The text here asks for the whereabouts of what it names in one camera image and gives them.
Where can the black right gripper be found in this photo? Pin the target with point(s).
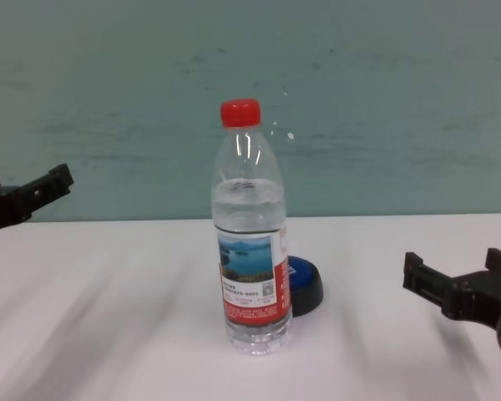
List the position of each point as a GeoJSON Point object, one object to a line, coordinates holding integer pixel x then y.
{"type": "Point", "coordinates": [484, 301]}

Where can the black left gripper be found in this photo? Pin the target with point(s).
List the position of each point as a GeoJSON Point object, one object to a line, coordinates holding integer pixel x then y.
{"type": "Point", "coordinates": [4, 209]}

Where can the blue button black base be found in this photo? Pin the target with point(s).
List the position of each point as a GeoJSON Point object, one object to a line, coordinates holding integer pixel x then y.
{"type": "Point", "coordinates": [305, 284]}

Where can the clear water bottle red cap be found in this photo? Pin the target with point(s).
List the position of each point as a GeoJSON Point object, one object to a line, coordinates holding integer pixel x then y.
{"type": "Point", "coordinates": [250, 250]}

